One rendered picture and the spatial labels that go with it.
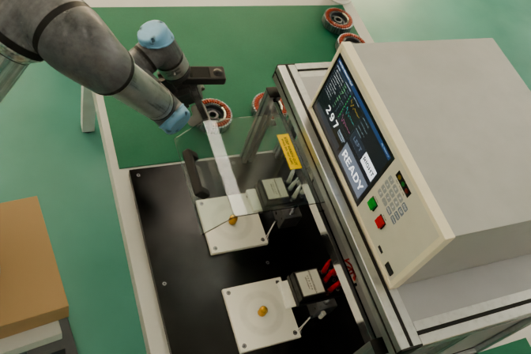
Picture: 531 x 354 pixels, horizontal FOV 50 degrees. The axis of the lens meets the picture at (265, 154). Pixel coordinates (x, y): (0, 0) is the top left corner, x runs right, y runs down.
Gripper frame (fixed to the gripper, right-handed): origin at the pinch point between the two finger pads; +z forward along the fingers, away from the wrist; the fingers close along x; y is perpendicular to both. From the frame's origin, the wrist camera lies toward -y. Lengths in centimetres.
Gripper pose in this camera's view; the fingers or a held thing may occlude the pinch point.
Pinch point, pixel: (209, 110)
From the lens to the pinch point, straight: 161.8
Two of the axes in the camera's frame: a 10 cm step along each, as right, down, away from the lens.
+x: 2.2, 8.2, -5.3
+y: -9.4, 3.1, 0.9
